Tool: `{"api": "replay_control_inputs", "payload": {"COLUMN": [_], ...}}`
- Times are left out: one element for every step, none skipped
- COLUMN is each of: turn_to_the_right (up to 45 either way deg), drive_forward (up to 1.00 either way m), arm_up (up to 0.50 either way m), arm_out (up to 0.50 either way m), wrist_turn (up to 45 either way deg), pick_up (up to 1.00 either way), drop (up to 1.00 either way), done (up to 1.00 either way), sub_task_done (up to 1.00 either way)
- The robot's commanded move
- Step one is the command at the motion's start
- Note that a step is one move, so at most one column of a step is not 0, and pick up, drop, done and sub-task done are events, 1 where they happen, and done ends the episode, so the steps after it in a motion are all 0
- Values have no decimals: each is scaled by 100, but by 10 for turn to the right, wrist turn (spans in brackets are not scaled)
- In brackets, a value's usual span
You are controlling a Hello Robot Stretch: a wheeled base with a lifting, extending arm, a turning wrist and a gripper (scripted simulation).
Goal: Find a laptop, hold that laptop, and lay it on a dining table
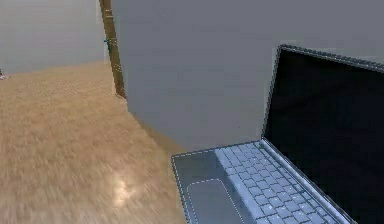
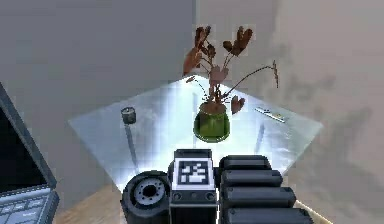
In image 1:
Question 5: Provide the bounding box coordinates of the grey laptop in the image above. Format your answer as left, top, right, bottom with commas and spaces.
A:
171, 44, 384, 224

